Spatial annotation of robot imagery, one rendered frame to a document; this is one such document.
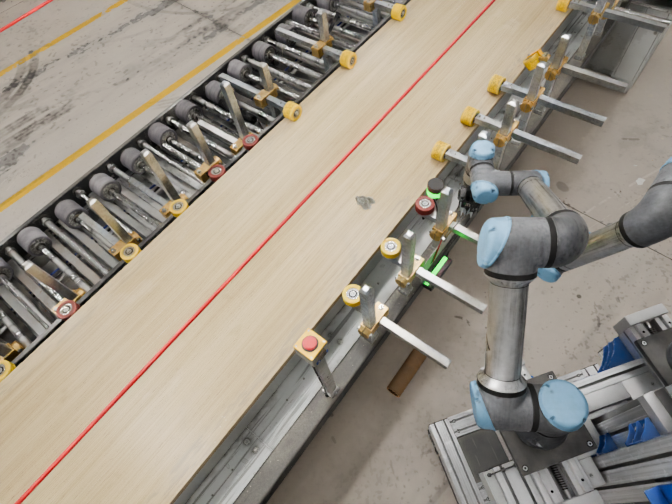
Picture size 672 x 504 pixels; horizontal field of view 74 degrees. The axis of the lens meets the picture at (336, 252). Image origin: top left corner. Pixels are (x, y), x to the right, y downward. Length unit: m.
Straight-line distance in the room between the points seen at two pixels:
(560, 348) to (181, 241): 1.99
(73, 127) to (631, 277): 4.21
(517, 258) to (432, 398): 1.53
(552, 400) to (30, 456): 1.62
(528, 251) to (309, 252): 0.97
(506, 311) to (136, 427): 1.24
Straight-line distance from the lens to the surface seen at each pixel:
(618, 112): 3.88
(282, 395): 1.87
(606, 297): 2.91
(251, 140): 2.22
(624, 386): 1.66
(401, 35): 2.72
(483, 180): 1.40
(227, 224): 1.94
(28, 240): 2.45
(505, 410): 1.20
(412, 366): 2.43
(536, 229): 1.05
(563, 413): 1.22
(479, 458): 2.24
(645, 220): 1.25
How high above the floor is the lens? 2.40
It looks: 59 degrees down
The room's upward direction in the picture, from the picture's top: 11 degrees counter-clockwise
